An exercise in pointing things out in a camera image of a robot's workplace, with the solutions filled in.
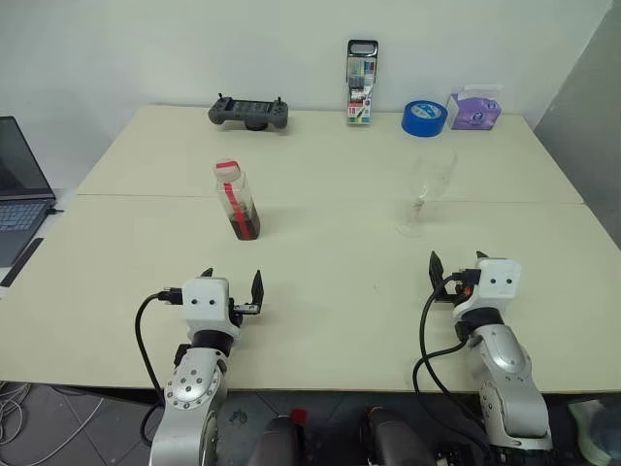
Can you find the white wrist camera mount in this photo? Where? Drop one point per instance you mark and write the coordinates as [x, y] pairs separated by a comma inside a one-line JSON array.
[[206, 303], [500, 286]]

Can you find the clear wine glass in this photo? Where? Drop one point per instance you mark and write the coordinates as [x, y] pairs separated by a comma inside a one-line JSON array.
[[429, 170]]

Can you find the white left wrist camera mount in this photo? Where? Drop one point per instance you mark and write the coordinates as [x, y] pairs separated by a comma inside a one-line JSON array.
[[206, 303]]

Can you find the plastic bottle with dark liquid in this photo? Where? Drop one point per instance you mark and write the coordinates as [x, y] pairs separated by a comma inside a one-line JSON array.
[[240, 204]]

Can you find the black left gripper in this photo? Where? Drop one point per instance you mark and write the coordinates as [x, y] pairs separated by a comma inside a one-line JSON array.
[[245, 309]]

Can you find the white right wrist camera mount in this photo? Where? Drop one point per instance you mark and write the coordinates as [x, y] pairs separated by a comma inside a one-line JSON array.
[[500, 286]]

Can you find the pale green object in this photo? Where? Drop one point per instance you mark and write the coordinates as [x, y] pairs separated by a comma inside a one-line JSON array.
[[594, 427]]

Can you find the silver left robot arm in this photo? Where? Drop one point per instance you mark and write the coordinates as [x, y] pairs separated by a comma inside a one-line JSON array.
[[186, 388]]

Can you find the purple tissue box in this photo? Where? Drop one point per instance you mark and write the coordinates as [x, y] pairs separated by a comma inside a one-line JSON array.
[[473, 111]]

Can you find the grey laptop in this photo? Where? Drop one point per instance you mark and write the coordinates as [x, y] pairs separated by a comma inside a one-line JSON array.
[[17, 194]]

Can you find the blue tape roll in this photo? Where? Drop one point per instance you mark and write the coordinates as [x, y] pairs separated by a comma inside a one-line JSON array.
[[424, 121]]

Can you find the marker pen pack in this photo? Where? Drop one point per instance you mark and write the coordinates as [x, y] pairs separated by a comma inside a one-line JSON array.
[[360, 92]]

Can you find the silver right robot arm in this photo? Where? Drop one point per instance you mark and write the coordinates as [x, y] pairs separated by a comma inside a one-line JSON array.
[[507, 359]]

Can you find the grey handheld remote controller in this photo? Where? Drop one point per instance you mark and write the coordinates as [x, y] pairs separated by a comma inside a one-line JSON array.
[[247, 112]]

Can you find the dark rounded shape red tab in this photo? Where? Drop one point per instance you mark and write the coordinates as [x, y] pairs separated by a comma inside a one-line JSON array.
[[284, 442]]

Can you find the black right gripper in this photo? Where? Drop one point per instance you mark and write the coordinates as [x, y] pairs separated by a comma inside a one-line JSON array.
[[463, 286]]

